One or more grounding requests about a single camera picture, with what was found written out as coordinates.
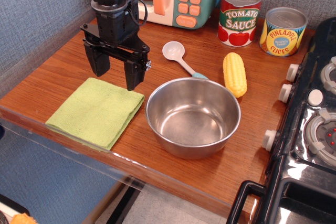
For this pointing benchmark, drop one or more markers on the stainless steel pan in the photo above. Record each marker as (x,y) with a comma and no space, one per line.
(192,118)

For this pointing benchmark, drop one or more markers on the white spoon teal handle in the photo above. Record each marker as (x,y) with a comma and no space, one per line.
(174,50)

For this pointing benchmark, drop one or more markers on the green folded cloth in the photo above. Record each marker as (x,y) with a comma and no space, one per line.
(97,112)

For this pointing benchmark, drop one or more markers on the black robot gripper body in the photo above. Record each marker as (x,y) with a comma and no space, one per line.
(116,32)

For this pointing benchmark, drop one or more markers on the tomato sauce can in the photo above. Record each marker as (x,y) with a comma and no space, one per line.
(237,21)

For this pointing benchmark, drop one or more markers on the pineapple slices can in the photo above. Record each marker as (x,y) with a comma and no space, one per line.
(283,31)

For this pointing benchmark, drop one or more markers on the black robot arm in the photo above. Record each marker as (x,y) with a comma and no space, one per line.
(116,36)

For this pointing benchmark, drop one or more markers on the clear acrylic edge guard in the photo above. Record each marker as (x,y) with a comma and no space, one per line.
(111,163)

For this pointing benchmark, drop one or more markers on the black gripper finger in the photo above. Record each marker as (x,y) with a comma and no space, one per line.
(99,61)
(134,74)

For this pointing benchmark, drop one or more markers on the orange object bottom left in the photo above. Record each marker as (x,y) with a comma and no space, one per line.
(23,219)

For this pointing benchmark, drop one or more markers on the yellow toy corn cob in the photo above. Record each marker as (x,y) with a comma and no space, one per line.
(234,74)

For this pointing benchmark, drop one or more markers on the black toy stove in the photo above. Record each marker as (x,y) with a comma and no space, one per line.
(300,175)

